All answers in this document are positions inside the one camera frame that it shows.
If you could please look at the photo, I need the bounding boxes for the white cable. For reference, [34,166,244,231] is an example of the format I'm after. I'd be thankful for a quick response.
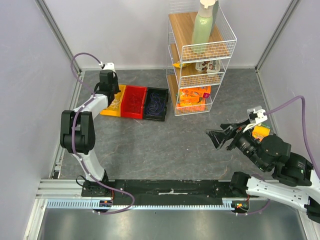
[108,99,122,112]
[108,96,123,112]

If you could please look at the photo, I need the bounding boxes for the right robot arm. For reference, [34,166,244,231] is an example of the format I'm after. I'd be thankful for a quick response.
[205,120,320,223]

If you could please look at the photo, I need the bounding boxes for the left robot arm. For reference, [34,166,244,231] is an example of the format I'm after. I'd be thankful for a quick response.
[60,69,120,197]

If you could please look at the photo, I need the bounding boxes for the orange snack box on table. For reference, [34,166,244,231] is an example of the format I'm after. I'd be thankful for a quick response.
[252,124,271,142]

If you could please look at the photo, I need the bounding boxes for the yellow plastic bin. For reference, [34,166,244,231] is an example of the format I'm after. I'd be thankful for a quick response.
[100,84,127,117]

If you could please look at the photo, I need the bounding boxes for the red plastic bin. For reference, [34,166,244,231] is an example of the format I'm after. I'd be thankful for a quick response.
[120,85,147,119]

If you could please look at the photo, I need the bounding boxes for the orange box in rack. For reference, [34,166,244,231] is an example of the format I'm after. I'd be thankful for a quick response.
[179,86,211,105]

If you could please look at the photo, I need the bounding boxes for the black plastic bin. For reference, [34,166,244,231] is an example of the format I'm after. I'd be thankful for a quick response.
[142,87,169,122]

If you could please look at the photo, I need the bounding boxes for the white chocolate snack pack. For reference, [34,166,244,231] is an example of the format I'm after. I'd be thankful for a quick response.
[195,60,221,73]

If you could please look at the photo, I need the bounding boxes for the yellow snack bag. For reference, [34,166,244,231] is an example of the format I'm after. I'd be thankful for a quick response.
[172,61,192,69]

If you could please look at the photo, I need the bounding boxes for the green bottle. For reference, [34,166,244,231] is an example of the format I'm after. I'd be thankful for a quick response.
[191,0,219,54]

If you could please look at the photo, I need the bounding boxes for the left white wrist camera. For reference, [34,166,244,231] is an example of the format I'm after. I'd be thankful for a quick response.
[98,61,117,76]

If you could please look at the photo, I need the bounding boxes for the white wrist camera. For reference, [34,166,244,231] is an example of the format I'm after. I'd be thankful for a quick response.
[98,61,117,76]
[242,106,268,133]

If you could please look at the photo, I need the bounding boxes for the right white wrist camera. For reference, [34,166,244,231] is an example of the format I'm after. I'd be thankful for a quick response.
[242,106,268,133]

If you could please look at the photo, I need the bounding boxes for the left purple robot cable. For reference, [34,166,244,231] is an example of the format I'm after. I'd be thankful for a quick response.
[69,52,136,215]

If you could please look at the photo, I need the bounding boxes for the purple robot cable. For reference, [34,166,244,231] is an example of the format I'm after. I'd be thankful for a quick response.
[69,52,136,215]
[264,95,320,180]

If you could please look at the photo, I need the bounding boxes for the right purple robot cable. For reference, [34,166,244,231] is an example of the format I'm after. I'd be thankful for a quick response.
[264,95,320,180]

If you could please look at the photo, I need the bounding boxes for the white wire shelf rack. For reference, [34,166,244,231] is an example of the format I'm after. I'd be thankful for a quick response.
[166,0,237,116]

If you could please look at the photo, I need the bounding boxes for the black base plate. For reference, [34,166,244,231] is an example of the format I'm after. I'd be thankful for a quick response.
[76,179,247,205]

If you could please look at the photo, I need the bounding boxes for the slotted cable duct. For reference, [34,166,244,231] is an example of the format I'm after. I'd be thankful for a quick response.
[46,199,240,211]

